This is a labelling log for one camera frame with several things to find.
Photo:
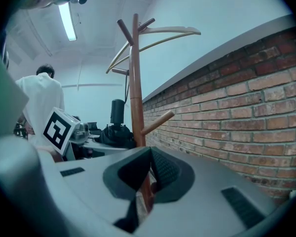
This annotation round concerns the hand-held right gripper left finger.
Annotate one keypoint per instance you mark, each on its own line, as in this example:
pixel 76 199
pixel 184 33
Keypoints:
pixel 88 186

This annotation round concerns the person's left forearm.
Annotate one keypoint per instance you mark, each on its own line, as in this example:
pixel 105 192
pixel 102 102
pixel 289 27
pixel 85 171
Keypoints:
pixel 51 154

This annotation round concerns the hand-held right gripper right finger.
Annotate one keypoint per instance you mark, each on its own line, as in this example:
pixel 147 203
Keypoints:
pixel 202 201

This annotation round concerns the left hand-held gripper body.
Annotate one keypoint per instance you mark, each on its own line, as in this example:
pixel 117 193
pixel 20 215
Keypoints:
pixel 58 130

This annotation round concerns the black desktop device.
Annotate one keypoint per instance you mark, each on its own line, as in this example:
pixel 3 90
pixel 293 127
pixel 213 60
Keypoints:
pixel 92 126

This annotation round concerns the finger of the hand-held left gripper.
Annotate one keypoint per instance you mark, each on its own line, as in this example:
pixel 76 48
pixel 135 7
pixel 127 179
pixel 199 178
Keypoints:
pixel 108 149

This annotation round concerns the wooden coat stand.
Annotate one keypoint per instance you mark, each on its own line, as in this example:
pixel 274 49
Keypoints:
pixel 136 95

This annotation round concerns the light wooden clothes hanger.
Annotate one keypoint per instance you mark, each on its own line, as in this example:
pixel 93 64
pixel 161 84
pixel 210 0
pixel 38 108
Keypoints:
pixel 177 29

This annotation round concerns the long ceiling tube light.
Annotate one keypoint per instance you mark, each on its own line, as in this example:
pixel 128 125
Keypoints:
pixel 68 26

